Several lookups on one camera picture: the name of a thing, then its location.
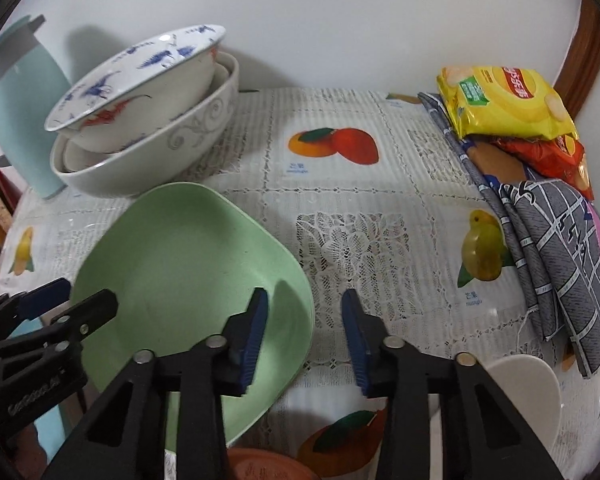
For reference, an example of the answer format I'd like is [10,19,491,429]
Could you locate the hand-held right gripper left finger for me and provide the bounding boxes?
[42,286,271,480]

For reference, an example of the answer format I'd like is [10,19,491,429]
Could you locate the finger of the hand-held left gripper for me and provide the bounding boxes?
[7,289,119,361]
[0,279,73,347]

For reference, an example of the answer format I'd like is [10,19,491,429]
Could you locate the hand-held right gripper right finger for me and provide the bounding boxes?
[341,288,564,480]

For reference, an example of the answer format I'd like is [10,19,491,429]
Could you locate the terracotta saucer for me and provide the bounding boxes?
[227,447,326,480]

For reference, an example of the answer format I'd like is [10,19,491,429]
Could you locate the large white bowl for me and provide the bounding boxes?
[427,354,564,462]

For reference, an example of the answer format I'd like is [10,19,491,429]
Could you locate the fruit print lace tablecloth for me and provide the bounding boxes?
[0,87,600,480]

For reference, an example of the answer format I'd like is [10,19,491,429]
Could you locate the grey scroll patterned bowl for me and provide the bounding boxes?
[50,52,241,199]

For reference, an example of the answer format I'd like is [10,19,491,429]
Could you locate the light blue thermos jug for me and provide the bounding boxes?
[0,14,74,201]

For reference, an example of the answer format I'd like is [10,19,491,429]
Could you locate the grey checked folded cloth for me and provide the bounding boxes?
[418,91,600,380]

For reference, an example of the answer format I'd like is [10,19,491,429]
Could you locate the blue patterned porcelain bowl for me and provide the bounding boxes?
[44,24,227,154]

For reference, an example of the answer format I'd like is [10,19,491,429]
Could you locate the orange chip bag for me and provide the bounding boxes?
[495,132,595,202]

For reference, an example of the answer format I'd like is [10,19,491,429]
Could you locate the yellow chip bag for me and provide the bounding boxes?
[436,65,579,140]

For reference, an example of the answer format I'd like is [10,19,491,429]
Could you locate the brown wooden door frame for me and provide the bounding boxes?
[555,0,600,116]

